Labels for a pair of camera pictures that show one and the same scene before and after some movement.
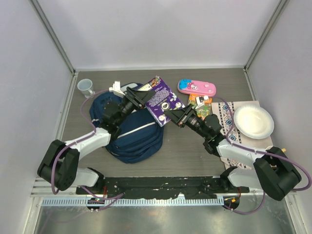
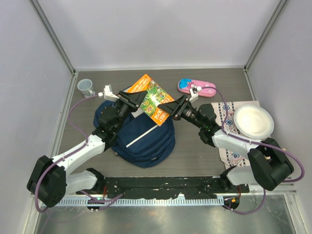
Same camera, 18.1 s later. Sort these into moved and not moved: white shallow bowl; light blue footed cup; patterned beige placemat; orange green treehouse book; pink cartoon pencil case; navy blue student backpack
Moved: orange green treehouse book; navy blue student backpack
Not moved: white shallow bowl; light blue footed cup; patterned beige placemat; pink cartoon pencil case
